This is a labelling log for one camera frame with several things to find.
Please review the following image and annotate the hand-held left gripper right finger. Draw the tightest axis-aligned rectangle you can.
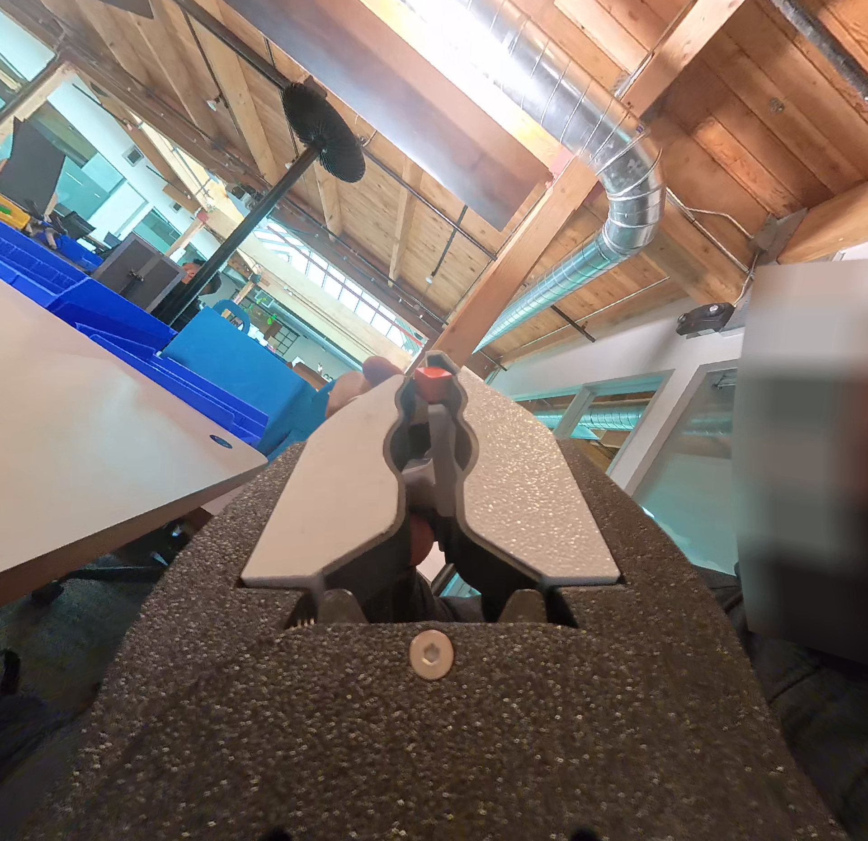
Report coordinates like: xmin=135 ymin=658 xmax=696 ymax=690
xmin=451 ymin=368 xmax=622 ymax=584

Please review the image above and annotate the wooden support post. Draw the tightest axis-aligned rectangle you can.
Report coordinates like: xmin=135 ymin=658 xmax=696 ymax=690
xmin=419 ymin=155 xmax=602 ymax=376

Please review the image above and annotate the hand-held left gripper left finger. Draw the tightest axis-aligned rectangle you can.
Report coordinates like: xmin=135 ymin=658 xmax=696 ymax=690
xmin=241 ymin=375 xmax=416 ymax=588

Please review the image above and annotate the silver spiral air duct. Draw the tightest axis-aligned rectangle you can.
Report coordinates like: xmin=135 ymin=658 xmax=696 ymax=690
xmin=368 ymin=0 xmax=670 ymax=355

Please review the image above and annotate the black flat screen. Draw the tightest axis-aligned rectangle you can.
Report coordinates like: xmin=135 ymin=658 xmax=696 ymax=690
xmin=0 ymin=116 xmax=67 ymax=217

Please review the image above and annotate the black pole with round head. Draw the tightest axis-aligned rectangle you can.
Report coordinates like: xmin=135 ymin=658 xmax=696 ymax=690
xmin=165 ymin=81 xmax=368 ymax=331

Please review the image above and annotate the black wall emergency light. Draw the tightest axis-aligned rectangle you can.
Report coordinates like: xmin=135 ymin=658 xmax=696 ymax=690
xmin=675 ymin=301 xmax=735 ymax=341

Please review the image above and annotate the person's right hand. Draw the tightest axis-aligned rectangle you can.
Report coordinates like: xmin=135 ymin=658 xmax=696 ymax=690
xmin=325 ymin=356 xmax=436 ymax=565

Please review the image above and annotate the blue tote with handle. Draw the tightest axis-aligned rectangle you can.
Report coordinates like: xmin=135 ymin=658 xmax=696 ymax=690
xmin=160 ymin=299 xmax=340 ymax=450

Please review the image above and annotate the dark grey cabinet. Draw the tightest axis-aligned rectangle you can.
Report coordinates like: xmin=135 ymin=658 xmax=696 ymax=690
xmin=91 ymin=234 xmax=188 ymax=314

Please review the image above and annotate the grey electrical box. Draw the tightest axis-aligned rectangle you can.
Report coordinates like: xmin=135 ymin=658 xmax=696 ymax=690
xmin=749 ymin=207 xmax=808 ymax=266

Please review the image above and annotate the blue plastic storage bin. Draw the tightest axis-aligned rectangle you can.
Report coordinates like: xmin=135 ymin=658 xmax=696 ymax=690
xmin=0 ymin=220 xmax=90 ymax=308
xmin=46 ymin=291 xmax=269 ymax=446

